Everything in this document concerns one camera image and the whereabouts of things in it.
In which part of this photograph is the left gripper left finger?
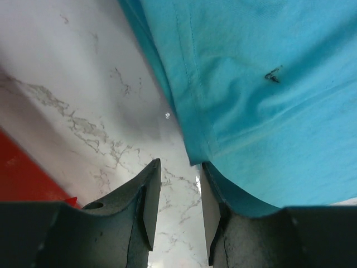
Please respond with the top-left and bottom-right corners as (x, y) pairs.
(1, 159), (161, 267)

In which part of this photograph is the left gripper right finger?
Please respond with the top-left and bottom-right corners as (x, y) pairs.
(200, 162), (356, 267)

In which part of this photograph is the teal t shirt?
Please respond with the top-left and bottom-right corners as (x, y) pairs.
(120, 1), (356, 217)

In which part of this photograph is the red plastic bin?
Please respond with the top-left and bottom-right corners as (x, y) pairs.
(1, 131), (80, 208)

